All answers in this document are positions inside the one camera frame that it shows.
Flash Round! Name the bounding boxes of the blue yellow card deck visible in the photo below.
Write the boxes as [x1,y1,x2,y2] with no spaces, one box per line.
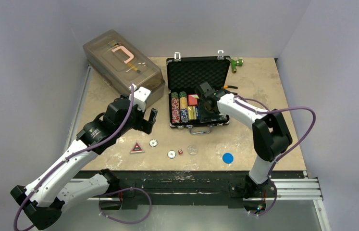
[187,106,199,121]

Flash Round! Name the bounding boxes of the red card deck box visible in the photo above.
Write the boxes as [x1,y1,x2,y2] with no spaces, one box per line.
[187,94,199,106]

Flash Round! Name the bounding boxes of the red triangle all-in marker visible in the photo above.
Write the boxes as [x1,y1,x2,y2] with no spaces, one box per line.
[130,141,145,154]

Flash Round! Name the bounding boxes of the clear round button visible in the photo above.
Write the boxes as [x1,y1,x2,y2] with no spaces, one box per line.
[187,144,198,155]

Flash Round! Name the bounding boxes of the blue round button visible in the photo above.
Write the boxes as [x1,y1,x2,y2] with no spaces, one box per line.
[222,153,234,164]

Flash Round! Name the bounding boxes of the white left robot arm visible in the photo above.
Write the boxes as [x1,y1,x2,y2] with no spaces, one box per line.
[11,85,158,231]

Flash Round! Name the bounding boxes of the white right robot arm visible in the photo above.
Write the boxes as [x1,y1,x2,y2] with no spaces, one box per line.
[195,82,293,196]

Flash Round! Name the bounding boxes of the black poker set case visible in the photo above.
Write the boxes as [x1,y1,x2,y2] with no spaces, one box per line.
[166,50,231,135]

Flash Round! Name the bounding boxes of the white dealer chip left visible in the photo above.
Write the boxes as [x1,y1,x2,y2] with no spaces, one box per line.
[149,139,158,147]

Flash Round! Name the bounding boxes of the white dealer chip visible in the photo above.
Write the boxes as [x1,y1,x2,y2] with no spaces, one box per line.
[167,150,176,159]
[149,139,158,147]

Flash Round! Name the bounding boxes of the yellow blue chip row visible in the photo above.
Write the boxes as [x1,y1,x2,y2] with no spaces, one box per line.
[179,91,189,123]

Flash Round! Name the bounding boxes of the red white chip row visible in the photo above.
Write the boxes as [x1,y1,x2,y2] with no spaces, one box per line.
[171,92,181,124]

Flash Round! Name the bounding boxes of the white dealer chip right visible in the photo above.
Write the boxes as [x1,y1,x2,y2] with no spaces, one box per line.
[167,150,176,159]

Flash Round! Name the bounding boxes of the green toy tool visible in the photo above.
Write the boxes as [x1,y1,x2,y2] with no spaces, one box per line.
[231,59,244,73]

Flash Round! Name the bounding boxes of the translucent brown plastic box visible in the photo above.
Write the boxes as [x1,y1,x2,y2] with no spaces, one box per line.
[83,30,165,106]

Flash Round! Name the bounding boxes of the pink c-clamp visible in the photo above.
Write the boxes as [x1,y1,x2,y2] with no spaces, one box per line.
[111,45,135,64]

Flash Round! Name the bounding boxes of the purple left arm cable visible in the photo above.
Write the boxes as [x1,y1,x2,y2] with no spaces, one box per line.
[13,84,136,231]

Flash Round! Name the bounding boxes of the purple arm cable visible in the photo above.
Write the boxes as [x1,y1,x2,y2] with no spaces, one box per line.
[13,84,136,231]
[235,95,317,218]

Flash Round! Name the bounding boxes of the orange handled pliers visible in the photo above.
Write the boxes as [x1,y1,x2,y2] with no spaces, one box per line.
[223,85,238,95]

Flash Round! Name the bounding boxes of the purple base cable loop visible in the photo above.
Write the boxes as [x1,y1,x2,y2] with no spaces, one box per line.
[98,186,153,224]

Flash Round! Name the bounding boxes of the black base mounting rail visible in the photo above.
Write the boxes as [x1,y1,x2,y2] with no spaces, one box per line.
[71,170,323,211]

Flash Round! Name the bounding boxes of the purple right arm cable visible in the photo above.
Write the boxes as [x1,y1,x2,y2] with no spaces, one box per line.
[235,95,317,218]

